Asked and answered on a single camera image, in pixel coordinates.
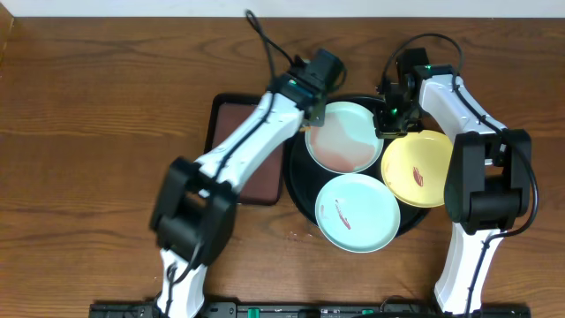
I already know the light blue plate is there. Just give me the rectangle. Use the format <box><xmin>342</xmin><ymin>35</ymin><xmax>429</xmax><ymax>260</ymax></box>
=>
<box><xmin>305</xmin><ymin>102</ymin><xmax>384</xmax><ymax>174</ymax></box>
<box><xmin>314</xmin><ymin>174</ymin><xmax>401</xmax><ymax>254</ymax></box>

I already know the yellow plate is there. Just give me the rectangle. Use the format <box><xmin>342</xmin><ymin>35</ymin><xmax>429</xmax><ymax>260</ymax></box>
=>
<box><xmin>380</xmin><ymin>130</ymin><xmax>453</xmax><ymax>208</ymax></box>

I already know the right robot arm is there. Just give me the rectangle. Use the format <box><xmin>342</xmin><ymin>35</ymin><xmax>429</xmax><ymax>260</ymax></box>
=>
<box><xmin>376</xmin><ymin>62</ymin><xmax>539</xmax><ymax>317</ymax></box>

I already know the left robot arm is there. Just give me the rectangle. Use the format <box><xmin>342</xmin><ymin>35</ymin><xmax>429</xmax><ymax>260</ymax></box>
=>
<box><xmin>149</xmin><ymin>64</ymin><xmax>345</xmax><ymax>317</ymax></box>

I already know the black rectangular water tray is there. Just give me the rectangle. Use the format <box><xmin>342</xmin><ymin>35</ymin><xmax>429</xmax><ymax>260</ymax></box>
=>
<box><xmin>204</xmin><ymin>93</ymin><xmax>284</xmax><ymax>206</ymax></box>

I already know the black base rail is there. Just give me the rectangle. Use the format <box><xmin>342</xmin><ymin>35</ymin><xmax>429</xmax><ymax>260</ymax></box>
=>
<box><xmin>87</xmin><ymin>300</ymin><xmax>531</xmax><ymax>318</ymax></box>

